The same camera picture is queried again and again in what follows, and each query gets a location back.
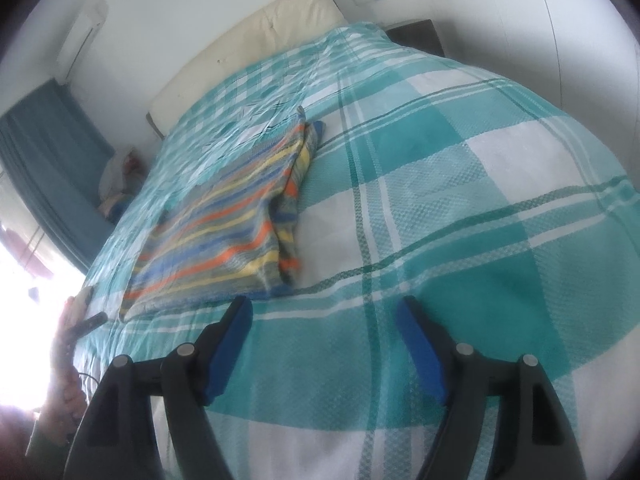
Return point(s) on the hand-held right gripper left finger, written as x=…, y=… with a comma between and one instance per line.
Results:
x=230, y=355

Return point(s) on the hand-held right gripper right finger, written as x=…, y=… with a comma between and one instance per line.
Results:
x=422, y=355

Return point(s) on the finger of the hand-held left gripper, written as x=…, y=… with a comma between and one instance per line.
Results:
x=92, y=322

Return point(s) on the striped knit shirt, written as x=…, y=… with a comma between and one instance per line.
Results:
x=225, y=230

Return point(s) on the person's left hand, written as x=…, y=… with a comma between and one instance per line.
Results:
x=67, y=400

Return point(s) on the teal plaid blanket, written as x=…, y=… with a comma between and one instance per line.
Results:
x=450, y=210

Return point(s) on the teal curtain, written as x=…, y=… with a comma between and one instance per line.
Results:
x=55, y=160

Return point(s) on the white air conditioner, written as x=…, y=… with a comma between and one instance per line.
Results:
x=82, y=35

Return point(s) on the dark wooden nightstand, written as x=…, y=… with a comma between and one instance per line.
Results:
x=415, y=37

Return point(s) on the cream padded headboard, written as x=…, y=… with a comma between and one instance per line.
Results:
x=260, y=30

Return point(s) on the white wardrobe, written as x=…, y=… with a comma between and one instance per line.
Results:
x=575, y=25

